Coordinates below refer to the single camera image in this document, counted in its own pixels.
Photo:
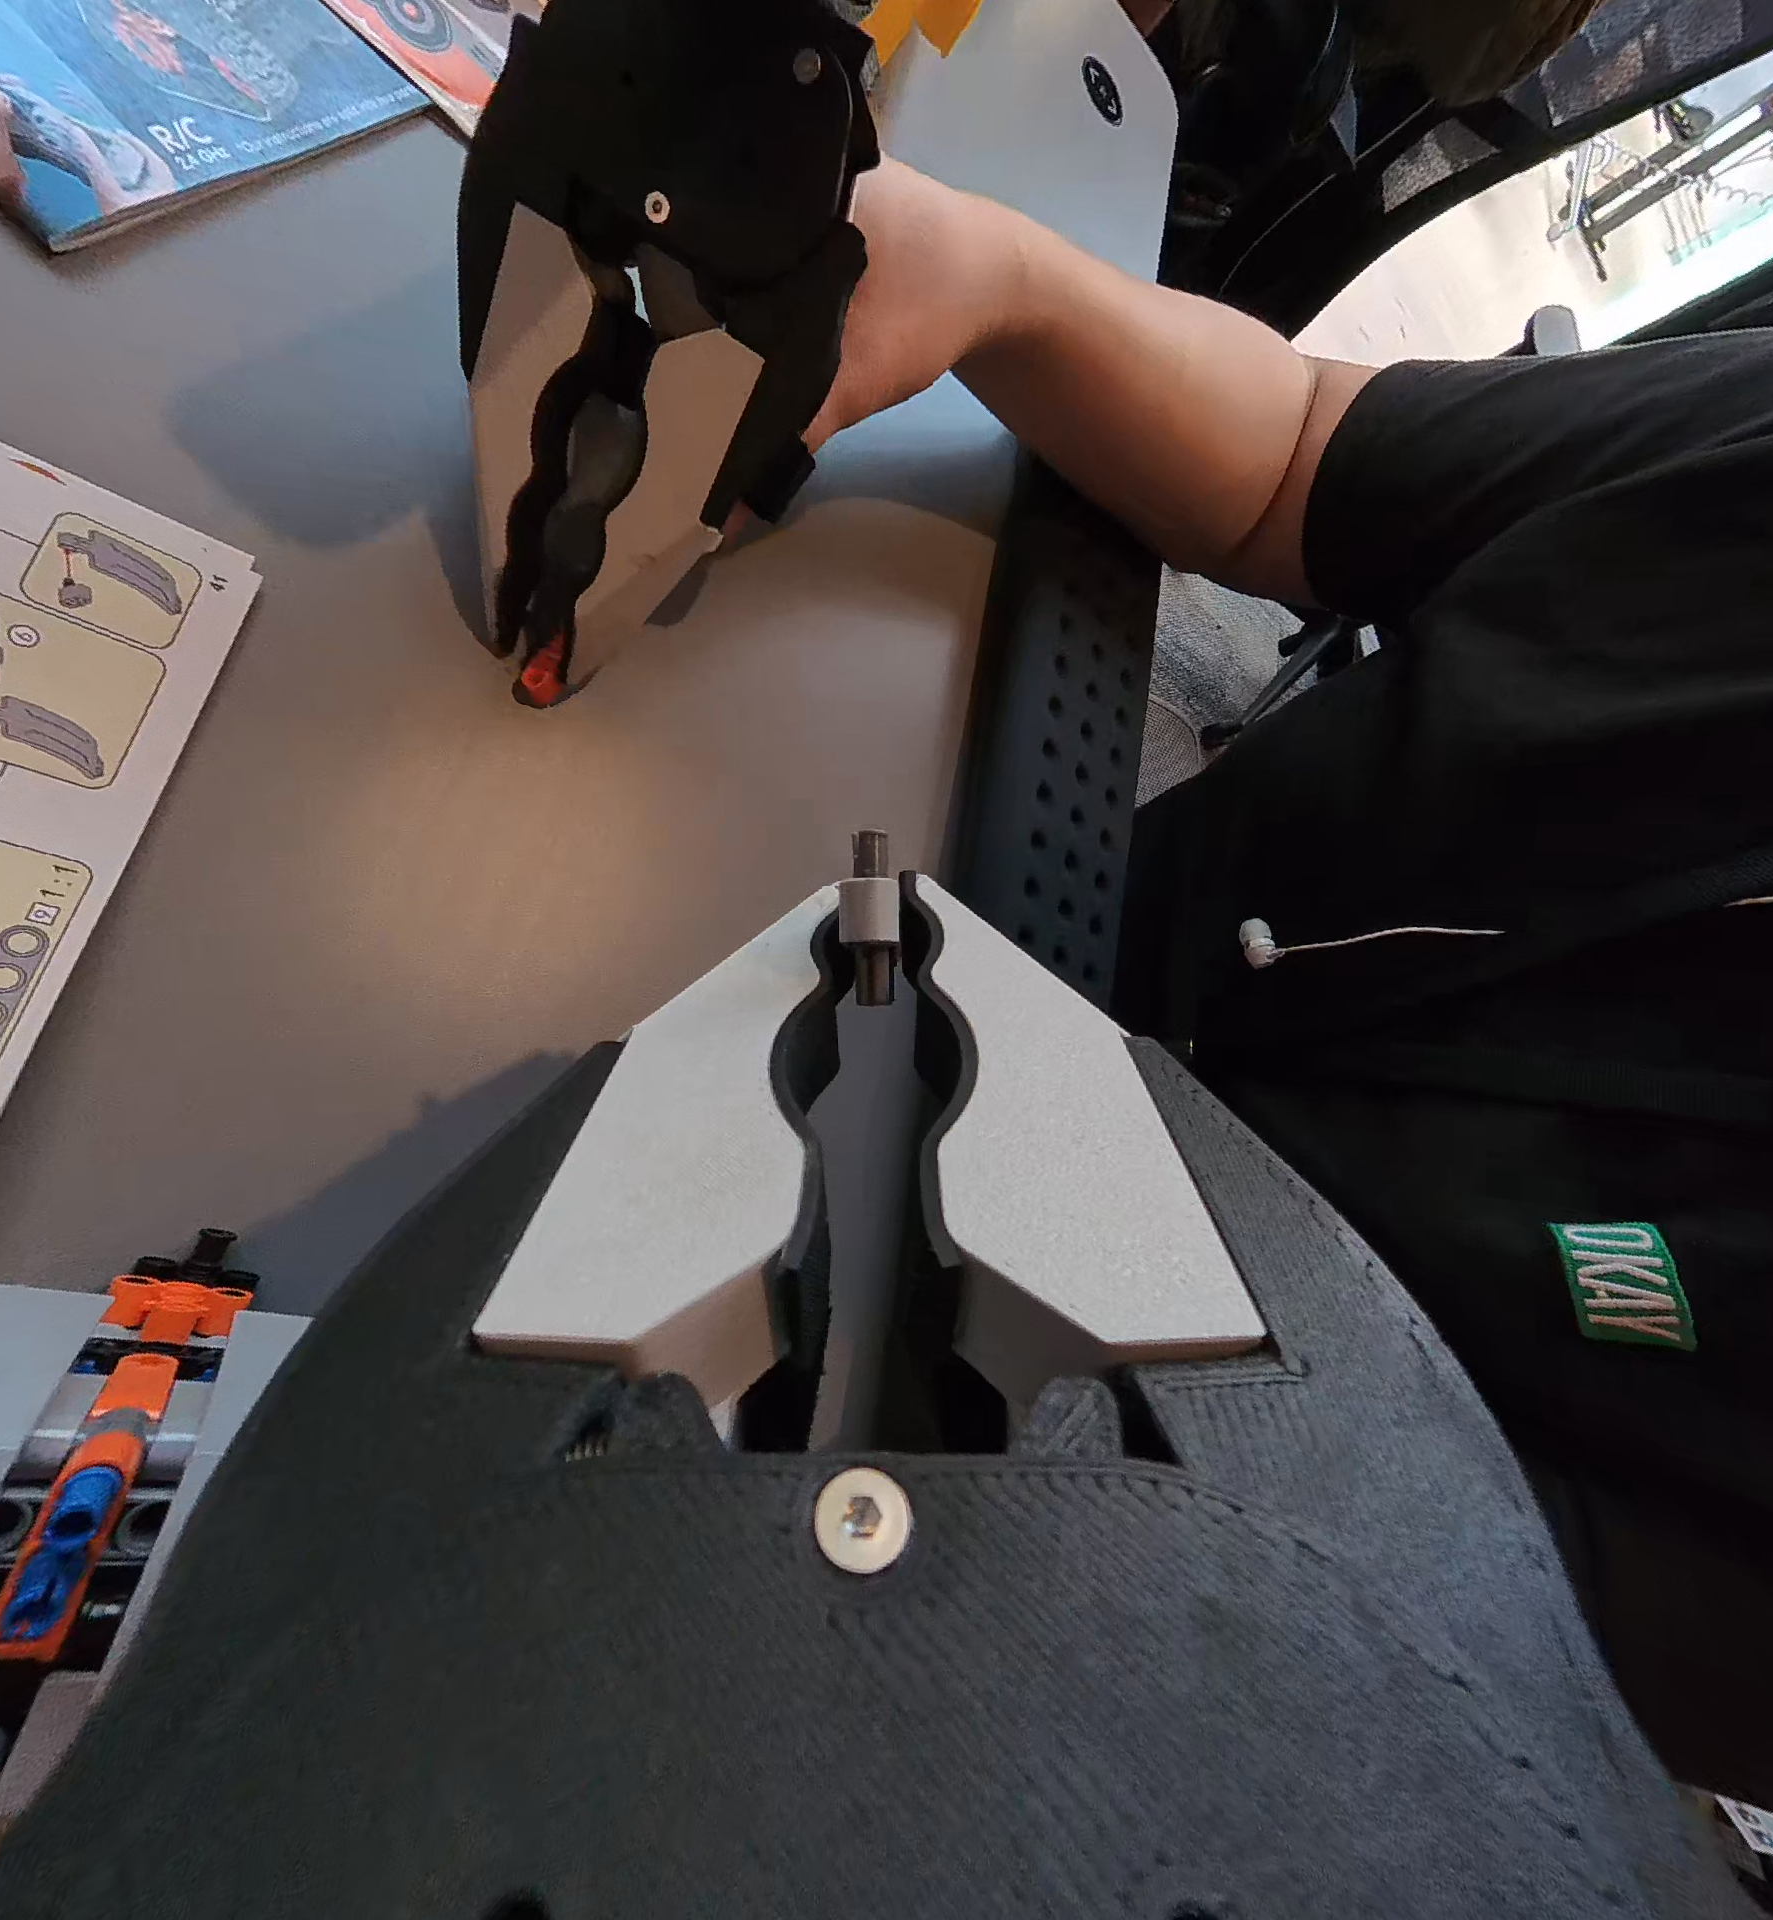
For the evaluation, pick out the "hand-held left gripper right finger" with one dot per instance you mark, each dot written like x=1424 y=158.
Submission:
x=1081 y=1200

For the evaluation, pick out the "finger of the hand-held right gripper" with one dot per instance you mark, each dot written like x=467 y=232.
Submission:
x=511 y=391
x=677 y=450

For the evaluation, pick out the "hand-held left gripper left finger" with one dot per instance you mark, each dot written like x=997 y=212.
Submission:
x=646 y=1200

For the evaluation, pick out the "orange toothed rack piece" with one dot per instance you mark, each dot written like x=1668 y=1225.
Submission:
x=541 y=679

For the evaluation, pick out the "grey bushing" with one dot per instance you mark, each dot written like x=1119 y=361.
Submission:
x=871 y=915

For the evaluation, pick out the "grey desk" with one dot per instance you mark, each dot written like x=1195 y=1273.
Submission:
x=376 y=900

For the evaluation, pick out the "desk control panel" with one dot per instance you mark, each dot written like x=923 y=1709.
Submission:
x=1104 y=91

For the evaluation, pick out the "person's right hand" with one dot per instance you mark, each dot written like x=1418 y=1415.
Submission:
x=910 y=302

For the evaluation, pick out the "sticker sheet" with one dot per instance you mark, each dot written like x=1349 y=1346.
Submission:
x=436 y=46

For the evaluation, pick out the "yellow plastic bin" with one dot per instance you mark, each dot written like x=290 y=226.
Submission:
x=915 y=24

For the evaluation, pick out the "black perforated panel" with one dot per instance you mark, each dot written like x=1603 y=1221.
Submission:
x=1066 y=751

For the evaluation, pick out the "blue manual booklet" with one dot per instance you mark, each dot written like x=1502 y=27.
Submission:
x=152 y=91

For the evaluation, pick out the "grey orange brick robot model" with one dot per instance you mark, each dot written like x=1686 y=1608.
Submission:
x=107 y=1424

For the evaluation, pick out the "open instruction booklet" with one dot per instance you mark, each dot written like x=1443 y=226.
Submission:
x=46 y=751

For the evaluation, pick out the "black mesh office chair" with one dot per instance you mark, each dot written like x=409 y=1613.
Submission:
x=1650 y=77

